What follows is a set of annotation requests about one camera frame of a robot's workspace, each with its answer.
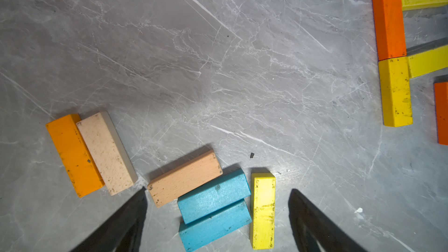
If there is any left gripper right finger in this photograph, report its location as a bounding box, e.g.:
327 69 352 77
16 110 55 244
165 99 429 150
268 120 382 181
288 189 365 252

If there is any amber orange block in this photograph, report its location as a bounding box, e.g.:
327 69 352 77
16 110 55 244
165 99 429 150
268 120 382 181
45 114 105 198

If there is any pale cream wooden block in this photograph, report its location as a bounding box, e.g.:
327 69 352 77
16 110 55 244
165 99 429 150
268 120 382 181
77 112 138 196

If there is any tan wooden block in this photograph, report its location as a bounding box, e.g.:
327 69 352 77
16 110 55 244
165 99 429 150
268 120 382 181
148 149 223 208

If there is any lower teal block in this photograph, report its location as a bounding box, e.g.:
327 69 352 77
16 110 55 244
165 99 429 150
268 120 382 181
178 199 252 252

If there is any upper teal block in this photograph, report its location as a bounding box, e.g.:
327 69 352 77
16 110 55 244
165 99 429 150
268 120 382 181
177 169 251 224

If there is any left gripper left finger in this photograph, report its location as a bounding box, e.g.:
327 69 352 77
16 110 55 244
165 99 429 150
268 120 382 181
72 187 148 252

